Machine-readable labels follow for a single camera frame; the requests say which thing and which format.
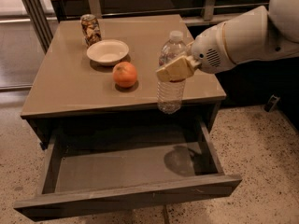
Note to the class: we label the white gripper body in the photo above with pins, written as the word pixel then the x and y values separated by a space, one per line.
pixel 207 52

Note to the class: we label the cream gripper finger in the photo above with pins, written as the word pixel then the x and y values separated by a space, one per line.
pixel 178 69
pixel 189 48

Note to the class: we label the clear plastic water bottle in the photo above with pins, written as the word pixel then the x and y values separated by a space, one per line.
pixel 170 84

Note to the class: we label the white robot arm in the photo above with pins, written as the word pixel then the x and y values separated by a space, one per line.
pixel 262 34

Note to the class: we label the grey drawer cabinet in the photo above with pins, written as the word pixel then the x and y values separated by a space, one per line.
pixel 69 84

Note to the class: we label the open grey top drawer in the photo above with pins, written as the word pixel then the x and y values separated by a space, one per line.
pixel 124 168

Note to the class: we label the orange fruit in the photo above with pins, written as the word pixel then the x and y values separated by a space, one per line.
pixel 124 74

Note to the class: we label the small dark floor object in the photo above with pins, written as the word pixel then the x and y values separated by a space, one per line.
pixel 271 103

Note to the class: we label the white paper bowl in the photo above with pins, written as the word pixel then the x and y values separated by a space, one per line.
pixel 108 52

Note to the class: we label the patterned drink can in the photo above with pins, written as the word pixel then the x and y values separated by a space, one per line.
pixel 90 29

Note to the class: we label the metal railing frame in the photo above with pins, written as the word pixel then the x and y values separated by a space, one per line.
pixel 194 12

